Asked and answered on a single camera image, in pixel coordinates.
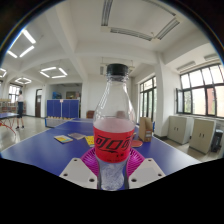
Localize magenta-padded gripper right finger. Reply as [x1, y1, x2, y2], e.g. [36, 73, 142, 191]
[125, 147, 167, 190]

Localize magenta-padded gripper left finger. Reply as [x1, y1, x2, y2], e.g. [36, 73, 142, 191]
[58, 147, 100, 190]

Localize clear red-labelled drink bottle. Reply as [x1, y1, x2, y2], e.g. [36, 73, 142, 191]
[92, 63, 137, 192]

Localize red table tennis paddle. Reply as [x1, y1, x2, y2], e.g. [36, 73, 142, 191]
[130, 139, 144, 149]

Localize yellow and blue booklet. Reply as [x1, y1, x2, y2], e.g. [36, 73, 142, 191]
[53, 134, 74, 145]

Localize grey booklet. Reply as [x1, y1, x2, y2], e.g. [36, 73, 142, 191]
[67, 132, 87, 141]

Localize brown cardboard box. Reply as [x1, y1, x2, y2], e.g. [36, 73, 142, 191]
[138, 116, 154, 143]

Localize low white ball bin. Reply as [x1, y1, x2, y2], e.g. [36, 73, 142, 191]
[44, 116, 75, 129]

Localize beige cabinet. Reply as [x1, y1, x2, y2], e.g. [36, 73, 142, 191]
[167, 114, 194, 145]
[188, 118, 217, 155]

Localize brown chair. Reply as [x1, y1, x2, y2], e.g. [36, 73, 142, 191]
[85, 110, 96, 120]

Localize blue partition boards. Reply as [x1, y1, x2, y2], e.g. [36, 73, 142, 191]
[46, 98, 80, 119]

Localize tall black-framed window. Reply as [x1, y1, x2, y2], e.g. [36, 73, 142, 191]
[139, 76, 158, 122]

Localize black bin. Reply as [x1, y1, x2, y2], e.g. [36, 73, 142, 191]
[210, 129, 224, 154]

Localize dark door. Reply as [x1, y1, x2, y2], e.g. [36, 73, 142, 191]
[34, 88, 43, 118]

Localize person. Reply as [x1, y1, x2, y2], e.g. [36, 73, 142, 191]
[15, 89, 26, 130]

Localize blue red-legged tennis table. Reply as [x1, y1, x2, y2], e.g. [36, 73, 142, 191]
[0, 112, 20, 134]

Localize low bookshelf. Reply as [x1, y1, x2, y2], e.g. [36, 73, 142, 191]
[0, 98, 18, 114]

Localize wide black-framed window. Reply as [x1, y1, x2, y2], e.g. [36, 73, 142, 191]
[175, 63, 224, 119]

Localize ceiling strip lights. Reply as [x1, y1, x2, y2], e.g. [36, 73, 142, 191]
[0, 29, 69, 86]

